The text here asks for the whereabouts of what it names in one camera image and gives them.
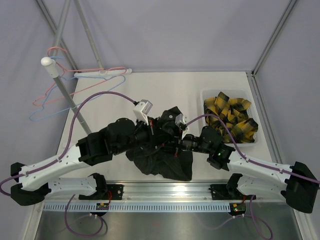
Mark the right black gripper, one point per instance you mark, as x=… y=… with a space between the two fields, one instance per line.
x=178 y=147

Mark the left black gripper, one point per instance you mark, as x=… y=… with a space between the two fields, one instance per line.
x=153 y=141

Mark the black pinstripe shirt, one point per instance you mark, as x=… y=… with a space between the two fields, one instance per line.
x=164 y=161

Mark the white plastic basket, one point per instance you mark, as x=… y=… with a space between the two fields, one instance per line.
x=232 y=93

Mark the yellow plaid flannel shirt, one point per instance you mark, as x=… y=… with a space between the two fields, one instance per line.
x=230 y=114

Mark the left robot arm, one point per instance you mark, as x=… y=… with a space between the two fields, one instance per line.
x=44 y=179

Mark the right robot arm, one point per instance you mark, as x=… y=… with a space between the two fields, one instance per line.
x=294 y=184

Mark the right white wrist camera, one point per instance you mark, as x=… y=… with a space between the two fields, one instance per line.
x=181 y=123

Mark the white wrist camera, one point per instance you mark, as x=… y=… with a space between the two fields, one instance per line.
x=141 y=110
x=181 y=123

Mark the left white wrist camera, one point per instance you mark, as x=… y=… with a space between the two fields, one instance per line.
x=141 y=110

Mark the aluminium mounting rail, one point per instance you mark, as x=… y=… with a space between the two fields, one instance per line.
x=165 y=191

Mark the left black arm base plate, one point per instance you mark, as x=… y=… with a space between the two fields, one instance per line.
x=113 y=192

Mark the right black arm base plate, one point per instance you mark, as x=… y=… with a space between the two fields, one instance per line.
x=222 y=192

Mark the white slotted cable duct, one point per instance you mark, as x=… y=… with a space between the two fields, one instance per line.
x=139 y=207

